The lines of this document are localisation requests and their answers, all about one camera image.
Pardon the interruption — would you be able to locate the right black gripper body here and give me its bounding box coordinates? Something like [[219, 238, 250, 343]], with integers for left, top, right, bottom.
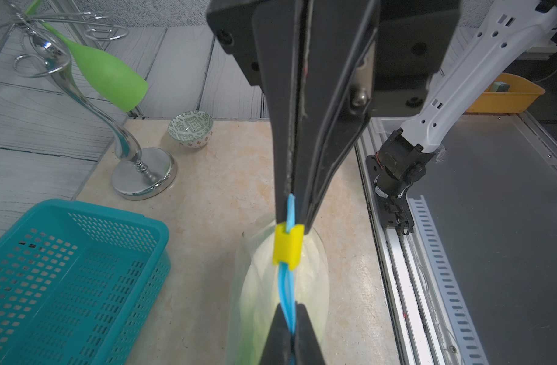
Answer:
[[206, 0, 462, 117]]

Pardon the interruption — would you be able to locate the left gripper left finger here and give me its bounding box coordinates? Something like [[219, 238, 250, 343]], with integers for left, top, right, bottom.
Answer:
[[259, 304, 292, 365]]

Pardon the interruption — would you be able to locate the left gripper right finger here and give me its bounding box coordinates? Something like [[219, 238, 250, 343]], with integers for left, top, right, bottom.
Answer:
[[294, 304, 325, 365]]

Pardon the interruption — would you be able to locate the silver metal cup rack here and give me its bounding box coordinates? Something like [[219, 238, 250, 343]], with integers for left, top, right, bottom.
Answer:
[[0, 1, 177, 201]]

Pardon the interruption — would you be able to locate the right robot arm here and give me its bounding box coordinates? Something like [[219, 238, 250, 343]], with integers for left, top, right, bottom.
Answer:
[[206, 1, 557, 230]]

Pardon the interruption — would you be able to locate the chinese cabbage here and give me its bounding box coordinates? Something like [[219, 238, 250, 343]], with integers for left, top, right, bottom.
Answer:
[[225, 224, 330, 364]]

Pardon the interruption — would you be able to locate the aluminium front rail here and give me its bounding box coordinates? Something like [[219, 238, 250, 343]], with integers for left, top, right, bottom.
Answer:
[[355, 118, 488, 364]]

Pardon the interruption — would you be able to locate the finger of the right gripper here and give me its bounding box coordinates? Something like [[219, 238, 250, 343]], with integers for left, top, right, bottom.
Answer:
[[252, 1, 304, 214], [293, 1, 379, 232]]

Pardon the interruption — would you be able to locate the teal plastic basket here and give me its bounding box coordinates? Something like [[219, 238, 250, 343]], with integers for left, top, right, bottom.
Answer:
[[0, 199, 171, 364]]

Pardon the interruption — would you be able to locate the green plastic goblet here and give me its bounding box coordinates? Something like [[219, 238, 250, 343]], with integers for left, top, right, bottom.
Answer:
[[25, 1, 148, 113]]

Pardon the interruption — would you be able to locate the clear zipper bag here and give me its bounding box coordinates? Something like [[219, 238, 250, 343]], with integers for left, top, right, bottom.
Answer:
[[237, 196, 312, 364]]

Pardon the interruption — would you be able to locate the yellow plastic bin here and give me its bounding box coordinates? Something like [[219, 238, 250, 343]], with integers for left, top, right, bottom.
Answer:
[[466, 73, 545, 114]]

